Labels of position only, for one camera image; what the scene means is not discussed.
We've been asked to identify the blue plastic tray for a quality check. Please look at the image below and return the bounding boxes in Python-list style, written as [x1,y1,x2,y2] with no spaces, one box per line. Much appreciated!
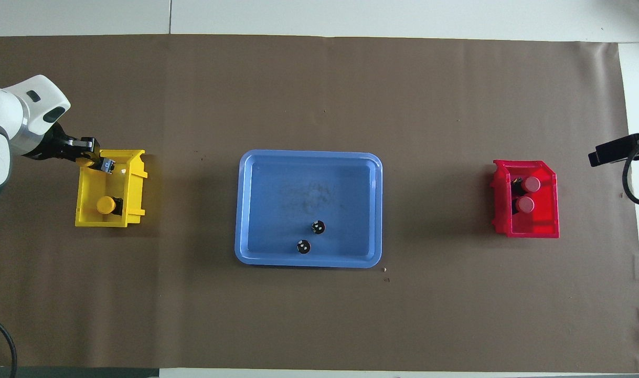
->
[235,150,383,269]

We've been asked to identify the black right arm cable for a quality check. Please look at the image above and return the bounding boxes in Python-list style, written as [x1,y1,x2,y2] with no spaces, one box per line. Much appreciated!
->
[622,138,639,206]

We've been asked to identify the yellow plastic bin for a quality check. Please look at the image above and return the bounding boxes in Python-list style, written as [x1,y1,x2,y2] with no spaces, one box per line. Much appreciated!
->
[75,150,148,228]

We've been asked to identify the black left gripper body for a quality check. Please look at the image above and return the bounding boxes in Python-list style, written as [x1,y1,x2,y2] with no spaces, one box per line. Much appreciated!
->
[22,122,85,161]

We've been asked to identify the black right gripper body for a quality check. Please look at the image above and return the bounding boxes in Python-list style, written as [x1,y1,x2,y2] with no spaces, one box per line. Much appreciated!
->
[607,130,639,165]

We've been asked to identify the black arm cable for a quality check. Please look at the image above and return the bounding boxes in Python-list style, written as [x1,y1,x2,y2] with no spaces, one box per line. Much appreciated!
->
[0,314,17,378]
[622,138,639,206]

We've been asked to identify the red plastic bin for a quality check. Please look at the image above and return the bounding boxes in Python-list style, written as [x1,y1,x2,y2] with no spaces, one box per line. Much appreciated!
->
[491,160,560,239]

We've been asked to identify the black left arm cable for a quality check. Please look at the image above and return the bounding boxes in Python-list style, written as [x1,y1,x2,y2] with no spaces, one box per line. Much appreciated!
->
[0,314,17,378]

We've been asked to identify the brown paper table mat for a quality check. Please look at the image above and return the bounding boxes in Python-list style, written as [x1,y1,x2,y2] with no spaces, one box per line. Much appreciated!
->
[0,34,639,371]

